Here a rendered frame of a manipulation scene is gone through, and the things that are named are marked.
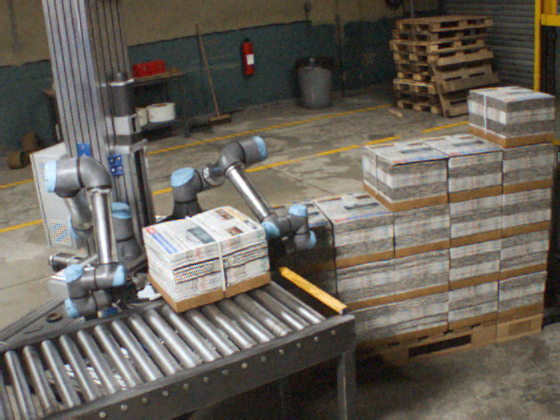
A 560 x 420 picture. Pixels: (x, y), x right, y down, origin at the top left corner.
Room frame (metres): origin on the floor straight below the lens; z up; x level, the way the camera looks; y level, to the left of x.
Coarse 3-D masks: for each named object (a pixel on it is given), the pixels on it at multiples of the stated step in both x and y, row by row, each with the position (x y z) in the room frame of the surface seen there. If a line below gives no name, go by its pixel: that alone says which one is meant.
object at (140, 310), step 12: (276, 276) 2.31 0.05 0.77; (120, 312) 2.05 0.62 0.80; (132, 312) 2.05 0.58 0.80; (144, 312) 2.06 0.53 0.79; (180, 312) 2.12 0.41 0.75; (84, 324) 1.98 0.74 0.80; (96, 324) 1.97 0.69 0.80; (108, 324) 1.99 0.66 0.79; (168, 324) 2.10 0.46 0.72; (192, 324) 2.14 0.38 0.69; (36, 336) 1.91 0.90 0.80; (48, 336) 1.90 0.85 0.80; (60, 336) 1.91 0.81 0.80; (72, 336) 1.93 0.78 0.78; (0, 348) 1.84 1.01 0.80; (12, 348) 1.83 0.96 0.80; (36, 348) 1.86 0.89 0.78; (0, 360) 1.80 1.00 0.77; (24, 372) 1.83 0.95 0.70
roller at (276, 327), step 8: (232, 296) 2.15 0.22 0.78; (240, 296) 2.12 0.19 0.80; (240, 304) 2.09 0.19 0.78; (248, 304) 2.05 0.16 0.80; (256, 304) 2.04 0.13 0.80; (248, 312) 2.04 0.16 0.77; (256, 312) 1.99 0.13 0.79; (264, 312) 1.98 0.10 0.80; (264, 320) 1.94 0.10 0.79; (272, 320) 1.92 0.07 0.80; (272, 328) 1.89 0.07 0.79; (280, 328) 1.86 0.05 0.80; (288, 328) 1.86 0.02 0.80
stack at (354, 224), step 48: (336, 240) 2.71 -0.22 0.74; (384, 240) 2.75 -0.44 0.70; (432, 240) 2.80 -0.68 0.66; (288, 288) 2.65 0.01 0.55; (336, 288) 2.72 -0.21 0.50; (384, 288) 2.75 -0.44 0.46; (480, 288) 2.85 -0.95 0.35; (384, 336) 2.75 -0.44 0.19; (432, 336) 2.80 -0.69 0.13; (480, 336) 2.85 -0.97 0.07
